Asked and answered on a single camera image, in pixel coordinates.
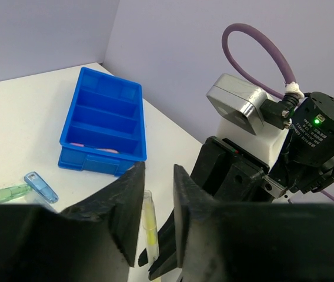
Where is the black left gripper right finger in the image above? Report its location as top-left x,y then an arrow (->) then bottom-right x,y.
173,165 -> 334,281

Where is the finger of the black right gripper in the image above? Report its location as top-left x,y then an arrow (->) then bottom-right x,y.
149,211 -> 185,280
138,249 -> 148,267

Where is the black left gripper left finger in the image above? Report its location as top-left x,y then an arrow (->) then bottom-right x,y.
0,162 -> 145,281

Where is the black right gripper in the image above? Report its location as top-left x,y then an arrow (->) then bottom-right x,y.
191,92 -> 334,202

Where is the yellow thin pen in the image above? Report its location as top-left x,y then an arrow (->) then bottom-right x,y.
142,190 -> 159,267

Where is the purple pink highlighter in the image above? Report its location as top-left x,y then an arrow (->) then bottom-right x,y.
96,148 -> 119,154

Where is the light blue highlighter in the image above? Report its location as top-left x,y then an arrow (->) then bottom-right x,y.
25,194 -> 57,213

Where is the blue correction tape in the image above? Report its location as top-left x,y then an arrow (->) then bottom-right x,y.
24,172 -> 59,203

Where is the blue divided plastic tray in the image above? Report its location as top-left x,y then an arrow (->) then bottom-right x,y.
58,67 -> 147,176

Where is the green correction tape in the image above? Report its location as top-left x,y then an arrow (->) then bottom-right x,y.
0,184 -> 32,203

